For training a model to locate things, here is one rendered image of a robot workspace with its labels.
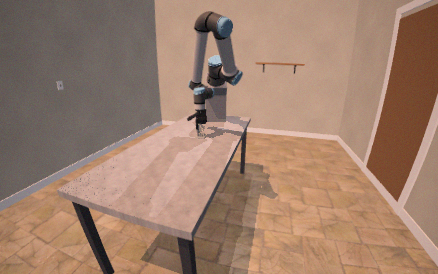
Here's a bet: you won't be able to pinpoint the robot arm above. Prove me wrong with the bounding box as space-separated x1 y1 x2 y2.
188 11 243 110

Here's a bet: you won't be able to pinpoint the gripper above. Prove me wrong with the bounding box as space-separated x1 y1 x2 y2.
195 109 207 136

